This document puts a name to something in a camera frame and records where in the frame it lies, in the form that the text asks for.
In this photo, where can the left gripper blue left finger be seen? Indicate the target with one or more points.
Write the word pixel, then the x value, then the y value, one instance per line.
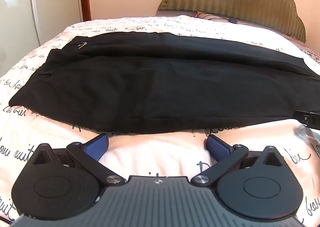
pixel 90 151

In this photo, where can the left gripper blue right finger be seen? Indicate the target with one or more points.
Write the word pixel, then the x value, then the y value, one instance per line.
pixel 224 154

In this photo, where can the black pants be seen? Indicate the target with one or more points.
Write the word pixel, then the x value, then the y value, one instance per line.
pixel 148 83

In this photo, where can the white script-print bedspread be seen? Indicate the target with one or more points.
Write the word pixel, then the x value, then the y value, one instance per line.
pixel 170 154

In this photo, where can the patterned pillow at headboard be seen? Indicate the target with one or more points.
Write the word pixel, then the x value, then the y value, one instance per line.
pixel 213 17

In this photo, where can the glass floral wardrobe door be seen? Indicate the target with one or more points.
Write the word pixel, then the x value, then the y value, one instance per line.
pixel 27 24

